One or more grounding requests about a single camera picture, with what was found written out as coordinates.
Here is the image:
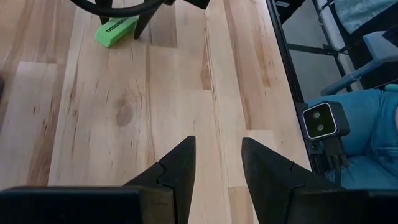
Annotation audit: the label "person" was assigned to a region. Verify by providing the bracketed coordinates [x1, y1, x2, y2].
[306, 88, 398, 190]

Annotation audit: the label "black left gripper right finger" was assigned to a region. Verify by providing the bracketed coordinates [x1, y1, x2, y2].
[241, 136, 341, 224]

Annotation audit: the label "green eraser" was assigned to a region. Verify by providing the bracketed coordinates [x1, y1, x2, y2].
[95, 15, 140, 49]

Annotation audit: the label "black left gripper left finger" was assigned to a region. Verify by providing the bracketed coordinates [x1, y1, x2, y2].
[124, 135, 197, 224]

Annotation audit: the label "black table-level camera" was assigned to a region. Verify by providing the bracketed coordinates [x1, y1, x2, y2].
[302, 101, 351, 169]

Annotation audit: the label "grey black office chair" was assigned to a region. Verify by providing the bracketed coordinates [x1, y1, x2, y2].
[310, 0, 398, 96]

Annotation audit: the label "black aluminium table frame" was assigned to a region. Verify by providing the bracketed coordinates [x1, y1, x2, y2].
[266, 0, 330, 175]

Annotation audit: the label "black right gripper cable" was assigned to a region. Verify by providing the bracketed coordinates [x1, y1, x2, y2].
[70, 0, 165, 19]

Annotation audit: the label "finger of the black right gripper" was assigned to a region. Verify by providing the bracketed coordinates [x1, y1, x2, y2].
[95, 0, 113, 26]
[134, 3, 164, 40]

